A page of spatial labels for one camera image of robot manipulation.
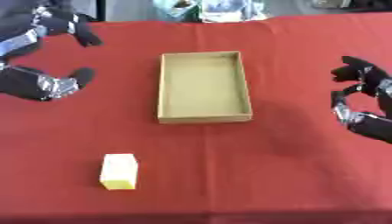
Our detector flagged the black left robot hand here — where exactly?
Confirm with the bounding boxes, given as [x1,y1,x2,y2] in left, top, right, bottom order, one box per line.
[0,0,104,102]

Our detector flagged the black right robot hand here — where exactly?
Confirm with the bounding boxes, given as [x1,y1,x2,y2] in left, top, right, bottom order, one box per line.
[329,55,392,144]

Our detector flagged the tan cardboard box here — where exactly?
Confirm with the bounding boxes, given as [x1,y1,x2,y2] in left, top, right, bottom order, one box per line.
[156,50,255,124]

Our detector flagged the yellow rectangular block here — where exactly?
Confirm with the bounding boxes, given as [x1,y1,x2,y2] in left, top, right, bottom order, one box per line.
[98,153,140,191]

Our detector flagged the pale blue crumpled bag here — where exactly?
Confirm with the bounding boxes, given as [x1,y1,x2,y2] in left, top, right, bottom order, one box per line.
[151,0,270,24]

